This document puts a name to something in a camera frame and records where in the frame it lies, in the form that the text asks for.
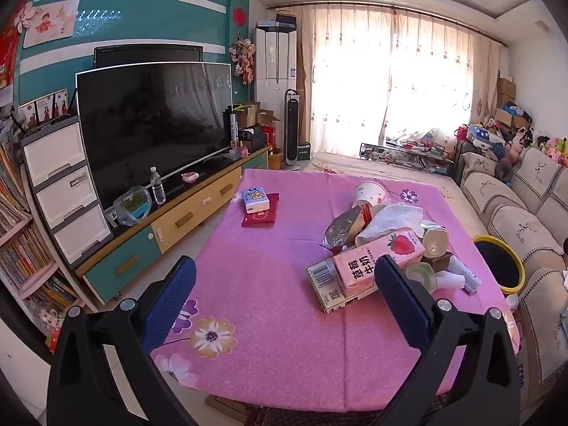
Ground green white milk carton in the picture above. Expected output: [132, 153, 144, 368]
[306, 255, 378, 315]

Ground brown pudding cup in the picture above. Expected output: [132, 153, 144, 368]
[421, 251, 454, 272]

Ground bookshelf with books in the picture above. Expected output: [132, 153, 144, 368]
[0, 111, 85, 351]

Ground curtain rod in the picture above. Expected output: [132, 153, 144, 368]
[267, 4, 507, 47]

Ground pink strawberry milk carton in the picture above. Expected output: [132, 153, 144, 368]
[333, 228, 427, 298]

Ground yellow rimmed black bin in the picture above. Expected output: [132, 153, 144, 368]
[471, 234, 526, 296]

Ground cluttered glass coffee table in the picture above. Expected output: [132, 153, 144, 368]
[359, 135, 458, 174]

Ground hanging flower decoration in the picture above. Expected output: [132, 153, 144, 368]
[229, 31, 257, 84]

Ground red pouch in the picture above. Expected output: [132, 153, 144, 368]
[242, 193, 280, 228]

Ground open cardboard boxes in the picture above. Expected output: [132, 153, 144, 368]
[234, 102, 281, 152]

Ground clear cup with green lid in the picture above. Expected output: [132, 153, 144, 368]
[406, 262, 438, 293]

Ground blue star cushion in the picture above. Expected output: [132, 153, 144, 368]
[466, 123, 507, 160]

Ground cartoon wall poster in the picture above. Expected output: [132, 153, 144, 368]
[22, 2, 81, 49]

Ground red paper wall hanging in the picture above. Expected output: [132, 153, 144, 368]
[0, 2, 36, 89]

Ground plastic bag with green tray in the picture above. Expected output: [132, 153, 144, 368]
[113, 185, 152, 227]

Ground pile of plush toys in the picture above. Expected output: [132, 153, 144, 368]
[484, 115, 568, 169]

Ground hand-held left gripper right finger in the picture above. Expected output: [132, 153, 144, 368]
[374, 254, 521, 426]

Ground white plastic drawer unit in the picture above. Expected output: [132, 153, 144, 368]
[20, 115, 114, 269]

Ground small white drink bottle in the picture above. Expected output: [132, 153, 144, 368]
[434, 272, 466, 290]

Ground white paper cup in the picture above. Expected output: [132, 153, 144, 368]
[353, 180, 390, 210]

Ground clear water bottle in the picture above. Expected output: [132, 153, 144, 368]
[150, 167, 166, 205]

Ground beige sofa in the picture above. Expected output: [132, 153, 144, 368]
[453, 140, 568, 413]

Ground black white tube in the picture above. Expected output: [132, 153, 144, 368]
[228, 111, 240, 154]

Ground sheer beige curtain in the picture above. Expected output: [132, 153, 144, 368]
[295, 4, 507, 160]

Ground red silver snack bag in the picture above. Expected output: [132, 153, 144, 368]
[322, 205, 378, 250]

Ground pink floral tablecloth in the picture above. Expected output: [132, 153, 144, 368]
[151, 168, 520, 413]

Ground large curved television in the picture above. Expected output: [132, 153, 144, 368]
[75, 61, 234, 211]

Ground teal yellow television cabinet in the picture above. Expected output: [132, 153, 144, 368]
[73, 144, 271, 305]

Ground stacked cardboard boxes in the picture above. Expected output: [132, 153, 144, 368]
[495, 71, 532, 130]

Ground row of framed photos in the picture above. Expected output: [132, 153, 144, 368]
[20, 89, 69, 130]

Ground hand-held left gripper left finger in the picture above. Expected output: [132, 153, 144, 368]
[47, 255, 198, 426]

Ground black tower fan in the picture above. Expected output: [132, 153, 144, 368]
[284, 89, 305, 171]

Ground white standing air conditioner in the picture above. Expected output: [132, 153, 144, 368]
[254, 26, 297, 169]

